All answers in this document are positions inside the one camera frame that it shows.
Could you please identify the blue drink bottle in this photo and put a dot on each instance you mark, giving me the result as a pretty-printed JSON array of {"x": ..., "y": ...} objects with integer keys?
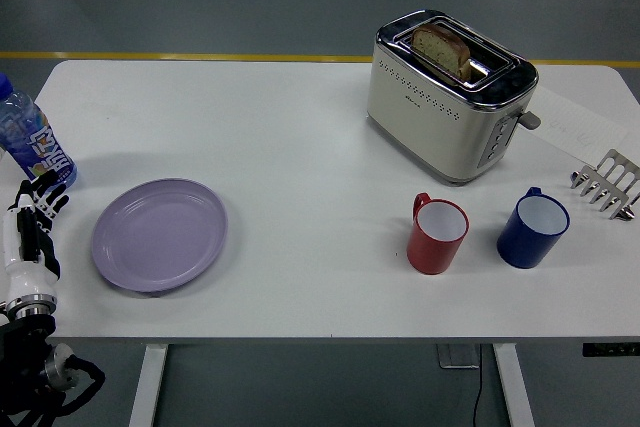
[{"x": 30, "y": 137}]

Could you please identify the purple plate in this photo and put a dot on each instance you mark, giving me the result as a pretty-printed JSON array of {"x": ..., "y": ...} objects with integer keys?
[{"x": 160, "y": 237}]

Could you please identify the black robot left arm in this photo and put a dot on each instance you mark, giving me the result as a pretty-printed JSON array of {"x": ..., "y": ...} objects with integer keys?
[{"x": 27, "y": 347}]

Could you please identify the bread slice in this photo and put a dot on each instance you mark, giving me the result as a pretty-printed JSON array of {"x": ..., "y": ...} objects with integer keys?
[{"x": 440, "y": 49}]

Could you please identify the black table control panel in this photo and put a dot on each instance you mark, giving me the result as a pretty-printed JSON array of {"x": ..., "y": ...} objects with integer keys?
[{"x": 610, "y": 349}]

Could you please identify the cream and chrome toaster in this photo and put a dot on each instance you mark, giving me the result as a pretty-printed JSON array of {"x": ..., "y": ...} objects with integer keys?
[{"x": 430, "y": 132}]

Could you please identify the white table leg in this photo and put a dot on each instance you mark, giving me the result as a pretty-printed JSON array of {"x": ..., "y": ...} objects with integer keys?
[
  {"x": 147, "y": 387},
  {"x": 515, "y": 387}
]

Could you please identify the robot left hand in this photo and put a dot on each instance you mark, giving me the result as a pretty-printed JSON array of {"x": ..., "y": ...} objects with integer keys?
[{"x": 20, "y": 272}]

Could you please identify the red cup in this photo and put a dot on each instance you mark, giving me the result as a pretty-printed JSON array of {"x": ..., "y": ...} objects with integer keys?
[{"x": 430, "y": 252}]

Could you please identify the white paper sheet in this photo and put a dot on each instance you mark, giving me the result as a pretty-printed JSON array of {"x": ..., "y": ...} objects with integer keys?
[{"x": 575, "y": 122}]

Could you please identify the silver metal toast rack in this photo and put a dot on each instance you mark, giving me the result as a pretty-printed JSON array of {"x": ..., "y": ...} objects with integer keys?
[{"x": 617, "y": 172}]

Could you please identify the blue cup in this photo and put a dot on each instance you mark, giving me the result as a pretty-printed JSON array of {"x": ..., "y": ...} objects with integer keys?
[{"x": 522, "y": 247}]

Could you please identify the grey box under table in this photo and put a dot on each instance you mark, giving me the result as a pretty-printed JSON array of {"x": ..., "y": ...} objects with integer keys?
[{"x": 457, "y": 356}]

